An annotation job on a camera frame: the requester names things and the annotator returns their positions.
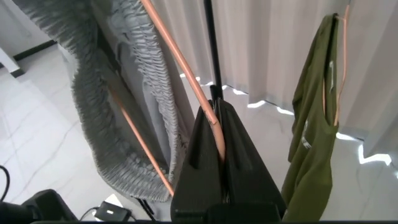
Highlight small black box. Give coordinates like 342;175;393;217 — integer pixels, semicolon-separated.
94;200;132;222

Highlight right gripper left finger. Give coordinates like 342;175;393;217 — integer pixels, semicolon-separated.
170;100;225;221

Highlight black cable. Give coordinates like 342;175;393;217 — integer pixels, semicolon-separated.
0;164;11;203

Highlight green long-sleeved shirt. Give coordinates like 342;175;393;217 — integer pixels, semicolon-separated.
280;12;341;222

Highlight black clothes rack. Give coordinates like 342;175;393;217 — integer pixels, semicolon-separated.
203;0;225;105

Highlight white curtain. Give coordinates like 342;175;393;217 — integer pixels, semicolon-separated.
150;0;398;166

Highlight pale grey shorts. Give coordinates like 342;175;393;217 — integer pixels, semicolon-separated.
12;0;195;222

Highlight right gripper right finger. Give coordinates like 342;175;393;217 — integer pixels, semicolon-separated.
216;98;287;219

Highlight pink clothes hanger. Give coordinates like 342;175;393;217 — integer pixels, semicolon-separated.
107;0;227;197
321;4;351;127

